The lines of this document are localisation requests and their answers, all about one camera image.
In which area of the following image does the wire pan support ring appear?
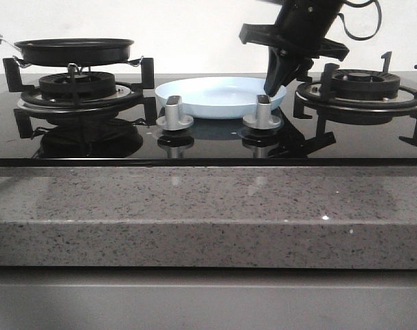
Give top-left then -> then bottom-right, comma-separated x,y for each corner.
12,54 -> 146,79

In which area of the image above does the left silver stove knob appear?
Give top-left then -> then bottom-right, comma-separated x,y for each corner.
156,96 -> 194,131

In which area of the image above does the gas burner head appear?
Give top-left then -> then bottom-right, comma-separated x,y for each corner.
330,69 -> 401,100
38,71 -> 116,101

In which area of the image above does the right gas burner head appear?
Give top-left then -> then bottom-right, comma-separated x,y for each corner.
330,69 -> 401,100

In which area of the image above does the black burner grate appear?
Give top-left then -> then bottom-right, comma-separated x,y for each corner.
293,52 -> 417,146
3,56 -> 156,138

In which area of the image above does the silver stove knob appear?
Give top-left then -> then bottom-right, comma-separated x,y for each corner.
243,94 -> 282,130
156,96 -> 194,131

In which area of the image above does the right silver stove knob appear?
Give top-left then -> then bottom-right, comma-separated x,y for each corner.
243,94 -> 282,130

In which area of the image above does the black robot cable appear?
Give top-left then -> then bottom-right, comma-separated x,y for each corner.
337,0 -> 383,41

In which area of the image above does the right black burner grate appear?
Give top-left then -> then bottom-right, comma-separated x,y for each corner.
293,52 -> 417,146

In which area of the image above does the left black burner grate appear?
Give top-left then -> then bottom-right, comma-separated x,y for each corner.
3,56 -> 156,138

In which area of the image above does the black frying pan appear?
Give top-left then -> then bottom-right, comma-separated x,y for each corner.
11,38 -> 134,67

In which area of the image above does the left gas burner head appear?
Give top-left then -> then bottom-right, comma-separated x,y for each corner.
38,71 -> 116,101

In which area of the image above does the black glass gas cooktop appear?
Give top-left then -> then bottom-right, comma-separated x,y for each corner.
0,74 -> 417,167

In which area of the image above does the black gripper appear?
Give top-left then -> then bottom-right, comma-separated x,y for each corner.
239,0 -> 349,96

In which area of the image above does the light blue plate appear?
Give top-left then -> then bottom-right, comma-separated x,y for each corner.
155,76 -> 287,120

